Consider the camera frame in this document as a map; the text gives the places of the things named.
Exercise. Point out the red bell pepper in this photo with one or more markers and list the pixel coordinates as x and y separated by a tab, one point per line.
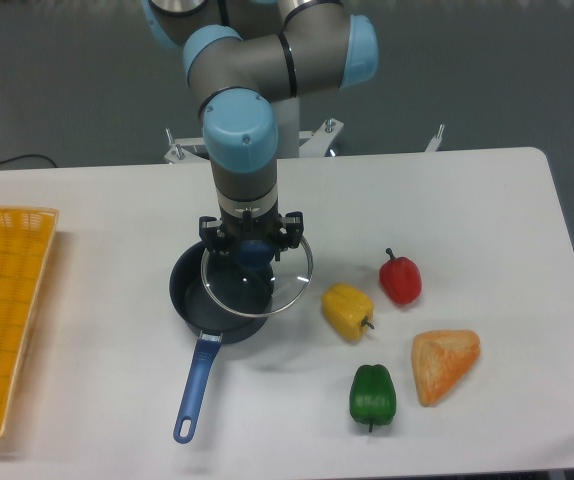
400	279

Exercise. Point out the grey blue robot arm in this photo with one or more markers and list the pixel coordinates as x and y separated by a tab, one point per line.
239	59

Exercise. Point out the green bell pepper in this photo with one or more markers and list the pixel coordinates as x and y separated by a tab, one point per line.
372	397

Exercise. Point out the yellow wicker basket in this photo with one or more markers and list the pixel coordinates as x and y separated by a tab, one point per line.
26	236

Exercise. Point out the yellow bell pepper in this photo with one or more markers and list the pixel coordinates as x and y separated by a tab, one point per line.
348	310

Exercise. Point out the glass lid blue knob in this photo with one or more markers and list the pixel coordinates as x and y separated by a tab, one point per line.
256	281

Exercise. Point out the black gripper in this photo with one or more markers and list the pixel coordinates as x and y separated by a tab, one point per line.
222	236

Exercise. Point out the dark blue saucepan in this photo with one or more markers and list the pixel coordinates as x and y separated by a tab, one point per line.
214	327

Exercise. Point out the triangular toast bread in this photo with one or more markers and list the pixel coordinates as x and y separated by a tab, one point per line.
440	359

